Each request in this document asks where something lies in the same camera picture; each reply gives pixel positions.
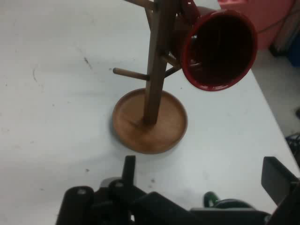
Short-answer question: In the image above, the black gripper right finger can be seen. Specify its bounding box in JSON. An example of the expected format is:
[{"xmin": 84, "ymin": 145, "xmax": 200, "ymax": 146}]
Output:
[{"xmin": 261, "ymin": 156, "xmax": 300, "ymax": 225}]

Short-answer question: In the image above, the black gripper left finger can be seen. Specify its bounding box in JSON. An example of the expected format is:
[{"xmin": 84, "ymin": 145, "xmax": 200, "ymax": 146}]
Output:
[{"xmin": 56, "ymin": 155, "xmax": 150, "ymax": 225}]

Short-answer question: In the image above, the red enamel mug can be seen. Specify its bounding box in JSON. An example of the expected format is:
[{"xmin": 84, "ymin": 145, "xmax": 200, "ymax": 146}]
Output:
[{"xmin": 179, "ymin": 0, "xmax": 258, "ymax": 91}]

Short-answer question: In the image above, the brown wooden mug tree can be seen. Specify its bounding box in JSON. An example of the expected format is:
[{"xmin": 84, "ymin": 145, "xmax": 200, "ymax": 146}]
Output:
[{"xmin": 112, "ymin": 0, "xmax": 195, "ymax": 155}]

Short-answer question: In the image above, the dark green enamel mug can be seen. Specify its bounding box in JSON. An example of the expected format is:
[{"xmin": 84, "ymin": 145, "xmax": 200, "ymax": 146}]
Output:
[{"xmin": 203, "ymin": 191, "xmax": 255, "ymax": 209}]

